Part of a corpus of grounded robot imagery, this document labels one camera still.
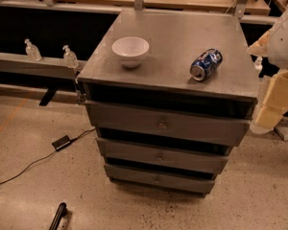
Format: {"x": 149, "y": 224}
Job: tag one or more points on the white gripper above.
{"x": 284, "y": 48}

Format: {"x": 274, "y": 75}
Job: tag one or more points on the grey bottom drawer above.
{"x": 159, "y": 179}

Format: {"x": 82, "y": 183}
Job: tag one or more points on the grey drawer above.
{"x": 213, "y": 130}
{"x": 161, "y": 156}
{"x": 159, "y": 179}

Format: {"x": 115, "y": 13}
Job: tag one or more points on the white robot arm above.
{"x": 272, "y": 45}

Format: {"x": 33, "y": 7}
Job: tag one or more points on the grey top drawer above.
{"x": 213, "y": 130}

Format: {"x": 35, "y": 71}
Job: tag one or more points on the grey wooden drawer cabinet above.
{"x": 163, "y": 80}

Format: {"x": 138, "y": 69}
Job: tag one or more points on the grey middle drawer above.
{"x": 161, "y": 156}

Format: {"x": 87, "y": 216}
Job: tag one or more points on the grey block on floor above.
{"x": 282, "y": 130}

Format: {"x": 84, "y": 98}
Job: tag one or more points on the crushed blue soda can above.
{"x": 206, "y": 64}

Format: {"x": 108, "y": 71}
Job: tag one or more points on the white ceramic bowl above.
{"x": 131, "y": 50}

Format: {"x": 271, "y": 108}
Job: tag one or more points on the black power adapter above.
{"x": 62, "y": 143}

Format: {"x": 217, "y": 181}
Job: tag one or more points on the clear pump bottle near cabinet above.
{"x": 70, "y": 57}

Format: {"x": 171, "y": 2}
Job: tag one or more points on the clear pump bottle far left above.
{"x": 32, "y": 50}

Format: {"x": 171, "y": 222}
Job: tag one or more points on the black cylindrical handle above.
{"x": 61, "y": 212}

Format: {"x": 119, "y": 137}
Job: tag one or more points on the grey metal shelf rail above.
{"x": 47, "y": 67}

